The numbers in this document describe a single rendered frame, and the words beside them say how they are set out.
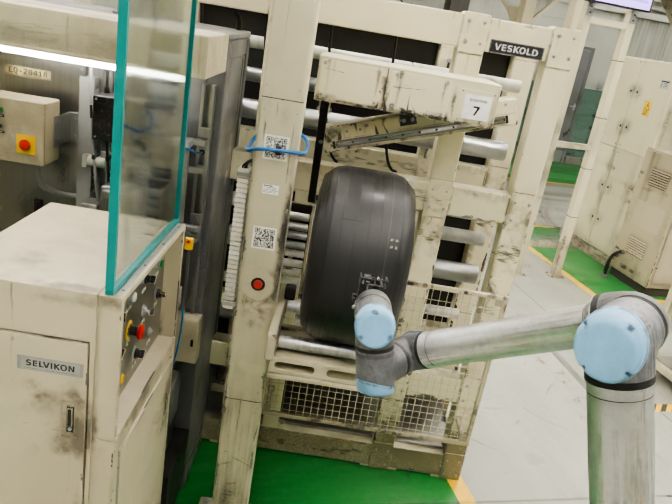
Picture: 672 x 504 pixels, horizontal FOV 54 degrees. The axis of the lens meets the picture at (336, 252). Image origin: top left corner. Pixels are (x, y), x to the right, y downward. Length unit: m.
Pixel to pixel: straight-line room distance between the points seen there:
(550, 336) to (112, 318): 0.93
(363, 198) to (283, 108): 0.35
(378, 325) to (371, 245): 0.47
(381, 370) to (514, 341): 0.30
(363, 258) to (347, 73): 0.66
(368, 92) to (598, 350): 1.31
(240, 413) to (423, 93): 1.26
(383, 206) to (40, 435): 1.08
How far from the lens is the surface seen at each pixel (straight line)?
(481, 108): 2.27
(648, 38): 13.79
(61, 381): 1.64
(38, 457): 1.78
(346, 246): 1.89
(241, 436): 2.44
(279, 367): 2.18
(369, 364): 1.50
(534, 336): 1.42
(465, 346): 1.51
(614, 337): 1.18
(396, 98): 2.24
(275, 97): 1.99
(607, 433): 1.26
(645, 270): 6.54
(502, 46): 2.59
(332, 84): 2.23
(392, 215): 1.93
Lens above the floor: 1.91
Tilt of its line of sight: 20 degrees down
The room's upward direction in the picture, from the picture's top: 10 degrees clockwise
